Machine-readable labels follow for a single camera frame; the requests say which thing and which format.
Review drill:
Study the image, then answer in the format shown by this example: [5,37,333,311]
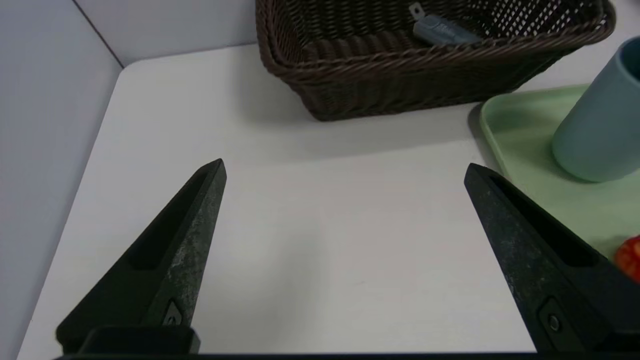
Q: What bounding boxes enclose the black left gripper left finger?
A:
[56,159,227,351]

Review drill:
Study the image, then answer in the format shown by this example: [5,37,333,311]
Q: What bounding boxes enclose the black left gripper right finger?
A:
[464,163,640,360]

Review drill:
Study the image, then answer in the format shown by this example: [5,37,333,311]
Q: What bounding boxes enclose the light blue plastic cup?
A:
[552,37,640,183]

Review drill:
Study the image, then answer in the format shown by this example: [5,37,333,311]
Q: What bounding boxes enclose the clear grey pencil lead case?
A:
[409,2,483,47]

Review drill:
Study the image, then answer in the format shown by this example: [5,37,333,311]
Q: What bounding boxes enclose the dark brown wicker basket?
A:
[255,0,617,122]

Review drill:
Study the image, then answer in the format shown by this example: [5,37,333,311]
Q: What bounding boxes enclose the red rubber duck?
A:
[614,236,640,283]

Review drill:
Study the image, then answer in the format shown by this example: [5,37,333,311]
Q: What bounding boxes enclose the light green plastic tray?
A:
[479,84,640,261]

